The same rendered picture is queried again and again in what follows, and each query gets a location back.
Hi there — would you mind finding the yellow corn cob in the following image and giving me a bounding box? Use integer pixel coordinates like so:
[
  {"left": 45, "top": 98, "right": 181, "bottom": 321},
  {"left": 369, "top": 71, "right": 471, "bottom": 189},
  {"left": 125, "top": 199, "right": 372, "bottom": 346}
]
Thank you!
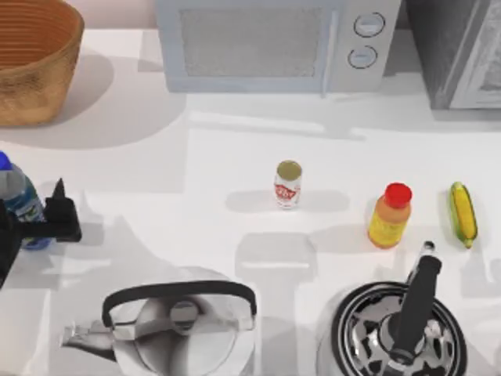
[{"left": 448, "top": 180, "right": 478, "bottom": 249}]

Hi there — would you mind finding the round microwave knob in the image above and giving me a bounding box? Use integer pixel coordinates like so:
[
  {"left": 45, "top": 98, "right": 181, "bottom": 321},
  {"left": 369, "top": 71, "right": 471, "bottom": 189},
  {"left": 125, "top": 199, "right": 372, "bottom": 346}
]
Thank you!
[
  {"left": 347, "top": 44, "right": 380, "bottom": 71},
  {"left": 353, "top": 11, "right": 387, "bottom": 38}
]

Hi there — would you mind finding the blue bottle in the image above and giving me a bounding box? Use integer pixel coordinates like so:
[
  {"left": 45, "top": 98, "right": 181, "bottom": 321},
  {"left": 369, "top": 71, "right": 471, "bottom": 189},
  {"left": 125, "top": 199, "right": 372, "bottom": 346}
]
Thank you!
[{"left": 0, "top": 150, "right": 56, "bottom": 251}]

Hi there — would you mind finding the red and white can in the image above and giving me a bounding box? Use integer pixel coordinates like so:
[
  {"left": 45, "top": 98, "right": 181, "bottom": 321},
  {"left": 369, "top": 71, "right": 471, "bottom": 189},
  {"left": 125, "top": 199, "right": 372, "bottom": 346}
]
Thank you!
[{"left": 272, "top": 159, "right": 304, "bottom": 211}]

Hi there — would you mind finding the orange bottle with red cap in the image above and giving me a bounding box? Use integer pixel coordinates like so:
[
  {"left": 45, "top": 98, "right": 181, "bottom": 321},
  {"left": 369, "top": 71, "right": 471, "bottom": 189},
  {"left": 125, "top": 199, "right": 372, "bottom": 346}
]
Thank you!
[{"left": 367, "top": 182, "right": 413, "bottom": 250}]

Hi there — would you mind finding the woven wooden basket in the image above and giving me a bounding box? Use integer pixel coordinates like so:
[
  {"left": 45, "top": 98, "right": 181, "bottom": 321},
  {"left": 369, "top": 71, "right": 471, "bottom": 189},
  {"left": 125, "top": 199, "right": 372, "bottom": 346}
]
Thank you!
[{"left": 0, "top": 0, "right": 85, "bottom": 128}]

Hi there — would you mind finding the microwave door handle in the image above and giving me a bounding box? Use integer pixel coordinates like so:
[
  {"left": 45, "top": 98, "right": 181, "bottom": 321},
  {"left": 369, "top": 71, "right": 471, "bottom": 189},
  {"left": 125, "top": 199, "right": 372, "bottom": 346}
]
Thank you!
[{"left": 319, "top": 9, "right": 339, "bottom": 99}]

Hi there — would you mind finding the chrome kettle with straight handle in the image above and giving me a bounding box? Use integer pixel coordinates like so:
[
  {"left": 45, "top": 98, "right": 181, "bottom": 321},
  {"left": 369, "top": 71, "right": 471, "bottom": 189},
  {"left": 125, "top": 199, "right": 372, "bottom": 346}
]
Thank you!
[{"left": 315, "top": 240, "right": 469, "bottom": 376}]

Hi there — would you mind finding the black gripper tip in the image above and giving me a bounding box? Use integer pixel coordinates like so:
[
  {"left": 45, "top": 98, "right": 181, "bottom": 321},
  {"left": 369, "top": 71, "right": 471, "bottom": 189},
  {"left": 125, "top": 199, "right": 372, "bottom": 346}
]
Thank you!
[{"left": 0, "top": 178, "right": 84, "bottom": 291}]

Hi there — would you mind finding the pale microwave oven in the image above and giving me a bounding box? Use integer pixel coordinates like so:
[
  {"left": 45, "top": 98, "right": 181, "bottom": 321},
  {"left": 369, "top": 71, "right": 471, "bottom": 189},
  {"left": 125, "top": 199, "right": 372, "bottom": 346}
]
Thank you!
[{"left": 154, "top": 0, "right": 402, "bottom": 99}]

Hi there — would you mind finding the silver kettle with arched handle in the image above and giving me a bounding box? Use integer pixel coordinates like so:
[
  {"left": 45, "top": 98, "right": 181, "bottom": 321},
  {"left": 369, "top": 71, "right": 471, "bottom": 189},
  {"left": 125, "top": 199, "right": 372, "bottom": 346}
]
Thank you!
[{"left": 59, "top": 279, "right": 260, "bottom": 376}]

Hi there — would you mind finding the microwave oven door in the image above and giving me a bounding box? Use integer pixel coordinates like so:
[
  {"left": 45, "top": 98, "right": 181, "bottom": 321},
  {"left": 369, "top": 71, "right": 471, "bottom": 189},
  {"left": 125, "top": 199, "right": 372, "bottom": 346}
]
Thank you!
[{"left": 155, "top": 0, "right": 338, "bottom": 94}]

